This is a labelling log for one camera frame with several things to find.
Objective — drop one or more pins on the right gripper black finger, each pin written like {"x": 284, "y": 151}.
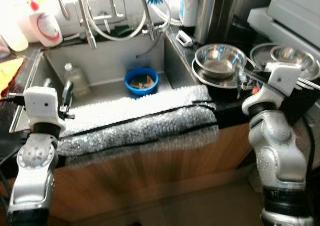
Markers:
{"x": 249, "y": 73}
{"x": 244, "y": 80}

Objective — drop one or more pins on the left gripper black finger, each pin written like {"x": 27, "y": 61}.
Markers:
{"x": 47, "y": 82}
{"x": 67, "y": 95}

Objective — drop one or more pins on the clear plastic bottle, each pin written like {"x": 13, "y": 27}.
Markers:
{"x": 76, "y": 80}

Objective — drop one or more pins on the steel fork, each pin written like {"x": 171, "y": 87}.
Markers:
{"x": 310, "y": 83}

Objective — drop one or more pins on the steel bowl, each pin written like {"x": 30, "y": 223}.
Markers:
{"x": 217, "y": 58}
{"x": 292, "y": 54}

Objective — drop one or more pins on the orange cloth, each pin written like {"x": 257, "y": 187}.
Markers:
{"x": 10, "y": 75}

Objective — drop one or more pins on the white red soap bottle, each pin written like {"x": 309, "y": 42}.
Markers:
{"x": 46, "y": 28}

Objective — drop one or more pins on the plain white plastic bottle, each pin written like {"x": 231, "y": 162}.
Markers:
{"x": 12, "y": 38}

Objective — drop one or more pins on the stainless steel sink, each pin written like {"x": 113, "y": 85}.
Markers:
{"x": 110, "y": 58}

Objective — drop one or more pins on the chrome spring faucet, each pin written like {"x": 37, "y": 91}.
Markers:
{"x": 91, "y": 38}

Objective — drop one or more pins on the blue plastic bowl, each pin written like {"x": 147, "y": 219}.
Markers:
{"x": 130, "y": 88}

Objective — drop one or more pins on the tall steel thermos jug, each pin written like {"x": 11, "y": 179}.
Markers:
{"x": 215, "y": 13}

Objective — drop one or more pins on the small white box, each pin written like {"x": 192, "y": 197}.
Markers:
{"x": 184, "y": 38}

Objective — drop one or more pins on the curved chrome tap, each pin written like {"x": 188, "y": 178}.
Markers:
{"x": 64, "y": 10}

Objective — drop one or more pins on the brown scouring sponge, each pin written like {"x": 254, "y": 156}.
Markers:
{"x": 142, "y": 81}

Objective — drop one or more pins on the white tumble dryer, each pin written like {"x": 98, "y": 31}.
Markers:
{"x": 295, "y": 10}

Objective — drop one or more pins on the silver bubble wrap sheet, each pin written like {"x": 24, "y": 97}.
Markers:
{"x": 145, "y": 126}

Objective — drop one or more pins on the green sponge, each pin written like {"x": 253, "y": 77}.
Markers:
{"x": 122, "y": 30}

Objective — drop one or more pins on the white bottle with blue label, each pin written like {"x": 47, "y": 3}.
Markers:
{"x": 189, "y": 5}

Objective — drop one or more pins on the wooden cabinet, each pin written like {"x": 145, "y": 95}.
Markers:
{"x": 150, "y": 176}

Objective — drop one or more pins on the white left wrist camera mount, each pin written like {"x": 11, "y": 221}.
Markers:
{"x": 42, "y": 105}

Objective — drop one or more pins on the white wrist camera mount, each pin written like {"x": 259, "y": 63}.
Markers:
{"x": 42, "y": 105}
{"x": 285, "y": 78}

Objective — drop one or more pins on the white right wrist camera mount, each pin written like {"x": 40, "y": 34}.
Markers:
{"x": 285, "y": 78}

